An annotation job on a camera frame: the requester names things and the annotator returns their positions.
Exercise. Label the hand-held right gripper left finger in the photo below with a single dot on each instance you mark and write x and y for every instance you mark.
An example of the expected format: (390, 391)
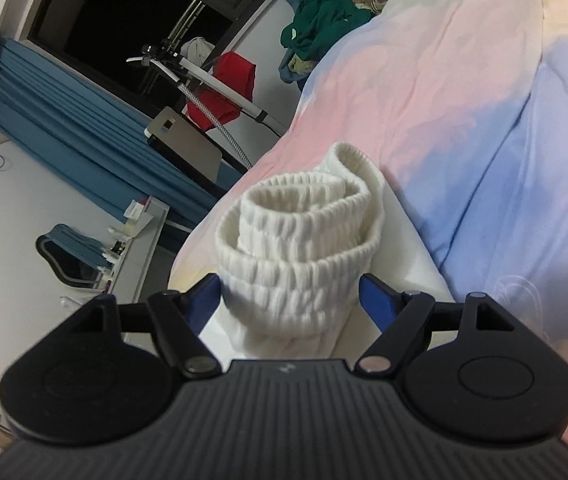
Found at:
(206, 300)

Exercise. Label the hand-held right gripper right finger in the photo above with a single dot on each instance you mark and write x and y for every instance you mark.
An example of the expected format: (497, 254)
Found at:
(376, 300)

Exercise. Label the white knit garment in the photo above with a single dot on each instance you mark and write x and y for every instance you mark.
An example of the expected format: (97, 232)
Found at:
(289, 270)

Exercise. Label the pile of yellow clothes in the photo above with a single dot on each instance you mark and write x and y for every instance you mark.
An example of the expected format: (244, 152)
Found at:
(299, 67)

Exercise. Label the white side cabinet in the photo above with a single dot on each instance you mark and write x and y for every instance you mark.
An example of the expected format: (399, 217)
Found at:
(136, 245)

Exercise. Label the office chair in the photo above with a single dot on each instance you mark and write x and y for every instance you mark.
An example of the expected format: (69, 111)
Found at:
(68, 255)

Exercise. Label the pastel patchwork blanket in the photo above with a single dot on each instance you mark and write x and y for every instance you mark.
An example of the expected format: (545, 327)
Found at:
(464, 110)

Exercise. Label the red garment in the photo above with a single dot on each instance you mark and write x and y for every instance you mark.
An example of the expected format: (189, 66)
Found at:
(231, 77)

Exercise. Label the small white cloth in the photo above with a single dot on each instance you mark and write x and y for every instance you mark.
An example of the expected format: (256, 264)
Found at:
(197, 50)

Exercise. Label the green garment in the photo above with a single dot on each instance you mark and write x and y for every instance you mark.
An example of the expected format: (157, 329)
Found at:
(324, 22)

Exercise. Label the dark window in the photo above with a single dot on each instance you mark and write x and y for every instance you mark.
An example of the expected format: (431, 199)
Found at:
(128, 25)

